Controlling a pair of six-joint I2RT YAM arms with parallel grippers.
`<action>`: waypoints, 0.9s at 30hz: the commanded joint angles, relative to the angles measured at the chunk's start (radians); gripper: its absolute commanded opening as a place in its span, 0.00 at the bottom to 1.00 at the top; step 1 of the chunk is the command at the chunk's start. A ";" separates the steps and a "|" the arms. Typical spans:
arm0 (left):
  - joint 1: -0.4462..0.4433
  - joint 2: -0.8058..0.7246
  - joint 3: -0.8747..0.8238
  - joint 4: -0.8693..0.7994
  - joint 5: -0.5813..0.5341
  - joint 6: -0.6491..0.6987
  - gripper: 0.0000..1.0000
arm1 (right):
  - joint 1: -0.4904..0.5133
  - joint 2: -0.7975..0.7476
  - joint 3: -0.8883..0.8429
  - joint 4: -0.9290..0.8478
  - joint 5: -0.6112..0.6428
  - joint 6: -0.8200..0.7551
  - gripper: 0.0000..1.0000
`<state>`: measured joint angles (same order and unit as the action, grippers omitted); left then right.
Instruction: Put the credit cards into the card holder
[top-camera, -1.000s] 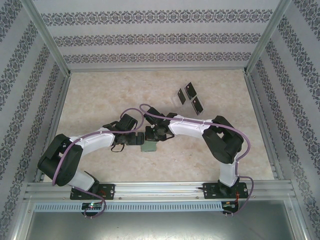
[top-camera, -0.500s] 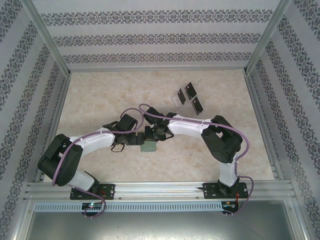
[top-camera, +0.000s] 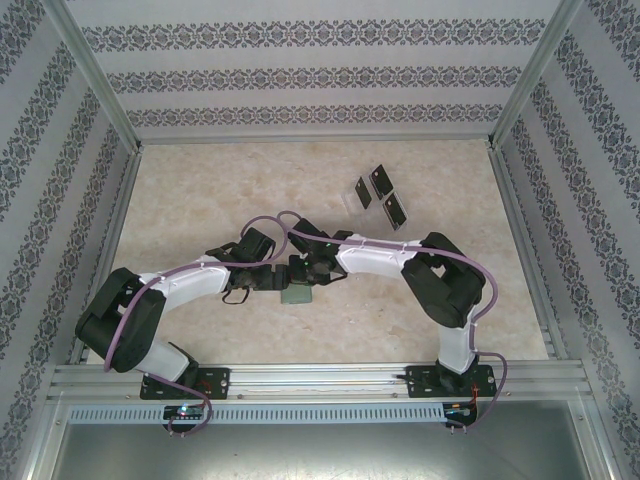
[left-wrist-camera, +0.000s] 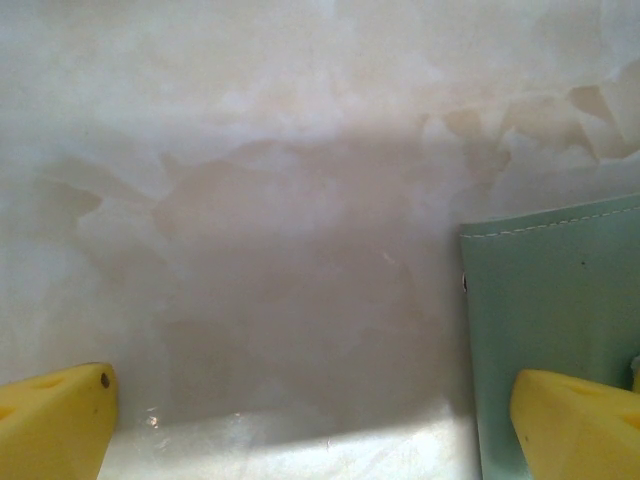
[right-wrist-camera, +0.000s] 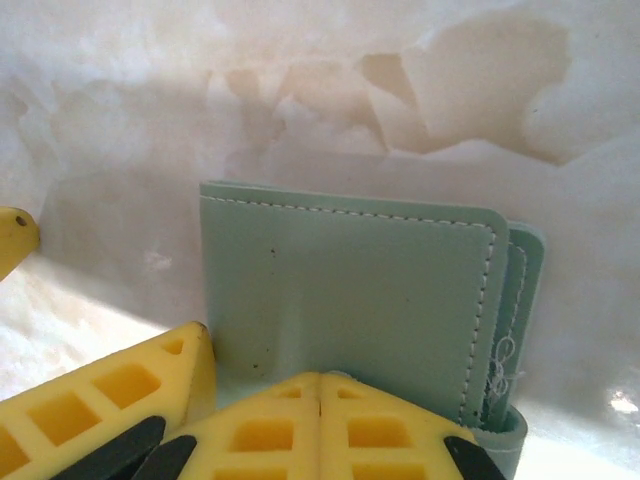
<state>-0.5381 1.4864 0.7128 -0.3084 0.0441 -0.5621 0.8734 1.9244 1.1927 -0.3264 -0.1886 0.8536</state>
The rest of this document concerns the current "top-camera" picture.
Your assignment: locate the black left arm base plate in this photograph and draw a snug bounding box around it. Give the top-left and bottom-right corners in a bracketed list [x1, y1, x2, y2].
[139, 367, 232, 401]

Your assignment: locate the aluminium mounting rail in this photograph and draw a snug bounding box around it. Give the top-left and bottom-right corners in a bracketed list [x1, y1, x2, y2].
[47, 363, 589, 402]

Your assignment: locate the green card holder wallet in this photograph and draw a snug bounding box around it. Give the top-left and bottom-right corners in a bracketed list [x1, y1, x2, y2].
[279, 284, 315, 306]

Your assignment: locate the aluminium side rail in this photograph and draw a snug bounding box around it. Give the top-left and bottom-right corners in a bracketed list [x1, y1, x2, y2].
[67, 147, 146, 366]
[487, 147, 571, 362]

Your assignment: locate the clear acrylic card stand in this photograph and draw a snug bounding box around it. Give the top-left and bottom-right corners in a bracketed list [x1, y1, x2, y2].
[342, 164, 412, 236]

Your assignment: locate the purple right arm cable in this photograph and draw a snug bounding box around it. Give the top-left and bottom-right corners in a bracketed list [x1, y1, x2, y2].
[277, 209, 512, 436]

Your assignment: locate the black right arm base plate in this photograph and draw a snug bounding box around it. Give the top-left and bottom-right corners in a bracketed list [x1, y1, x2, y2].
[405, 364, 496, 399]

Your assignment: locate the grey metal sheet panel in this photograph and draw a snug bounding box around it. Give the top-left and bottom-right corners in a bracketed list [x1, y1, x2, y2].
[29, 422, 614, 480]

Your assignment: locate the black VIP card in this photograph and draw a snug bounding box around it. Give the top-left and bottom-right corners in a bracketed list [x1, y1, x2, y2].
[368, 165, 394, 197]
[381, 192, 410, 232]
[353, 175, 374, 210]

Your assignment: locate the slotted grey cable duct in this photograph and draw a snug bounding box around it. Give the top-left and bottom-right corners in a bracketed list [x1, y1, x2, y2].
[67, 403, 447, 426]

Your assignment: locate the aluminium frame post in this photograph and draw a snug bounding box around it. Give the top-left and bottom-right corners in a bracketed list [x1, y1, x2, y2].
[42, 0, 146, 154]
[485, 0, 586, 151]

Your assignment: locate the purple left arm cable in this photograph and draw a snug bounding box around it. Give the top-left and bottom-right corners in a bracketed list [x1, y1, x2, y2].
[102, 214, 294, 440]

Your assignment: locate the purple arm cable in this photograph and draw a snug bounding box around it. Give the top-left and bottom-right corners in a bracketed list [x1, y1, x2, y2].
[102, 214, 294, 440]
[277, 209, 512, 436]

